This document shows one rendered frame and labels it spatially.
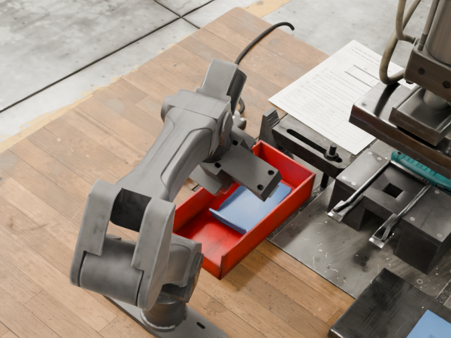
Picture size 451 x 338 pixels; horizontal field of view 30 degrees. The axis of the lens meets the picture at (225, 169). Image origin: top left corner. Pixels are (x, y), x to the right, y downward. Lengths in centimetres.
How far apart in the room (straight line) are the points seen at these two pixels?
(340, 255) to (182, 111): 47
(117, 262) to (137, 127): 67
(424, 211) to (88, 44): 209
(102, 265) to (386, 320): 54
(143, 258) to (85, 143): 66
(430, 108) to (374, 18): 237
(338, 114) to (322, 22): 189
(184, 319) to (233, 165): 25
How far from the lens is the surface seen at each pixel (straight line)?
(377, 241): 131
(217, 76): 113
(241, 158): 116
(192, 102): 105
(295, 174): 145
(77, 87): 305
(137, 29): 334
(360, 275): 137
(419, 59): 119
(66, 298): 129
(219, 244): 136
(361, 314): 130
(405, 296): 134
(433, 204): 139
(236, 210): 140
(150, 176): 92
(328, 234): 141
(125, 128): 155
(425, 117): 123
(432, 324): 131
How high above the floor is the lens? 194
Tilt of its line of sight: 44 degrees down
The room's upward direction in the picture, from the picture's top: 8 degrees clockwise
